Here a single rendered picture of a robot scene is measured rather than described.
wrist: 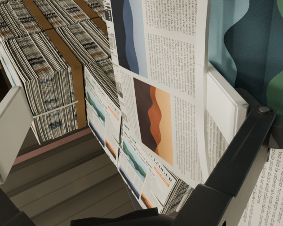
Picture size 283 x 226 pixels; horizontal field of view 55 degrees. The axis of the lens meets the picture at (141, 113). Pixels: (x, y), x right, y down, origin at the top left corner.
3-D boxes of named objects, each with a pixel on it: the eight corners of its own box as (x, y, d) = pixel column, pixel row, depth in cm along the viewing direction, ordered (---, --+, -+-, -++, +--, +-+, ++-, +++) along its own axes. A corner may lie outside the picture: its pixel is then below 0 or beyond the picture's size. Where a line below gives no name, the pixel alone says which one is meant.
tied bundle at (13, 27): (63, 89, 149) (20, 103, 139) (43, 58, 164) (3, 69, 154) (55, 27, 121) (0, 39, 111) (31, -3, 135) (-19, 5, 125)
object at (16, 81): (41, 144, 124) (39, 145, 124) (21, 104, 139) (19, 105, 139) (24, 84, 97) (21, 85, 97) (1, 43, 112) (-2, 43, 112)
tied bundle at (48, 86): (88, 126, 134) (41, 145, 124) (64, 90, 149) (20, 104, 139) (83, 64, 106) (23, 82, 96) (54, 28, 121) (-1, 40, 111)
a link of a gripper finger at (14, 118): (4, 184, 15) (-9, 187, 15) (34, 119, 21) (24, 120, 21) (-17, 142, 14) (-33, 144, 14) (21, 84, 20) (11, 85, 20)
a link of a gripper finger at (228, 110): (236, 106, 14) (250, 104, 14) (197, 60, 20) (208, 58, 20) (232, 151, 16) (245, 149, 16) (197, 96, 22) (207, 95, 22)
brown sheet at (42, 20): (61, 88, 149) (54, 91, 147) (42, 58, 163) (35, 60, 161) (53, 27, 120) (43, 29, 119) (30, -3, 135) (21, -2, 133)
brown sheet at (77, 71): (86, 126, 133) (78, 129, 131) (63, 90, 148) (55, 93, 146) (81, 64, 106) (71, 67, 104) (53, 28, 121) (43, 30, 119)
